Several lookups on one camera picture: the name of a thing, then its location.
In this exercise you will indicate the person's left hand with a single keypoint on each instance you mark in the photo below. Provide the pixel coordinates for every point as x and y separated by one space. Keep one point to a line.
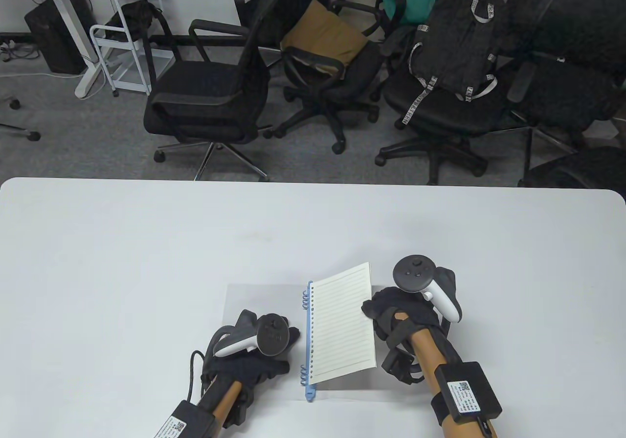
244 369

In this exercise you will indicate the person's right hand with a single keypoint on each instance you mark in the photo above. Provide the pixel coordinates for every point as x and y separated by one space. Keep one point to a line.
391 306

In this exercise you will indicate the lined loose-leaf paper stack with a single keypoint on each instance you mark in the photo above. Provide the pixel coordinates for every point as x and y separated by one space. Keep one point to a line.
342 325

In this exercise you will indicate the person's left forearm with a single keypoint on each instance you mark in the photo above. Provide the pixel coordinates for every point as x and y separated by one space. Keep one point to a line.
222 401

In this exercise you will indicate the person's right forearm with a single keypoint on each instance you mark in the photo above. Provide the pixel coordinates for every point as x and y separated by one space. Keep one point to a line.
430 355

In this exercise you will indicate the black office chair with armrests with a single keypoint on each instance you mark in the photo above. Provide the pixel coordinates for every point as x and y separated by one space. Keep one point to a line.
352 81

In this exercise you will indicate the black padded office chair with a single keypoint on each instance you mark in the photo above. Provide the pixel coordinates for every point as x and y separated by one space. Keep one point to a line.
582 169

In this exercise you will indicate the black mesh office chair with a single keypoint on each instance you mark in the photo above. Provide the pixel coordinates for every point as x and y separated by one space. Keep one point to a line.
562 100

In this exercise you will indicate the brown cushion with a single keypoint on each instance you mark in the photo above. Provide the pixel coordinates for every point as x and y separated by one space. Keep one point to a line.
323 37

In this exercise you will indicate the black office chair chrome base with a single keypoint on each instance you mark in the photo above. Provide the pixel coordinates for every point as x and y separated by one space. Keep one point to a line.
205 91

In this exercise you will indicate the office chair base with casters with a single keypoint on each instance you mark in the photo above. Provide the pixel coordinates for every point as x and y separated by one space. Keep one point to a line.
32 135

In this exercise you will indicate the white metal trolley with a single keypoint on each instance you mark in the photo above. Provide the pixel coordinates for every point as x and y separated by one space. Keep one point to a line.
128 74

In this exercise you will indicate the black bag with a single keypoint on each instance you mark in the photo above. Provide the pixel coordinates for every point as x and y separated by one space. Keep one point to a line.
132 17

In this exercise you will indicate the black computer tower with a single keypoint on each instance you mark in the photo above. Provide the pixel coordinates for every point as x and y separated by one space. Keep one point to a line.
54 37

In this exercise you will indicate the white power strip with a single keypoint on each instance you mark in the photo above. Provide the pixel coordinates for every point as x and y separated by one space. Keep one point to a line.
6 52

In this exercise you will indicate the white standing desk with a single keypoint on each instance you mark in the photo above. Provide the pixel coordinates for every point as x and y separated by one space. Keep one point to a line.
63 8

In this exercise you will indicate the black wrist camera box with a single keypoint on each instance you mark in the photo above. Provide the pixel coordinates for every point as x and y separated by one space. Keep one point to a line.
186 421
464 394

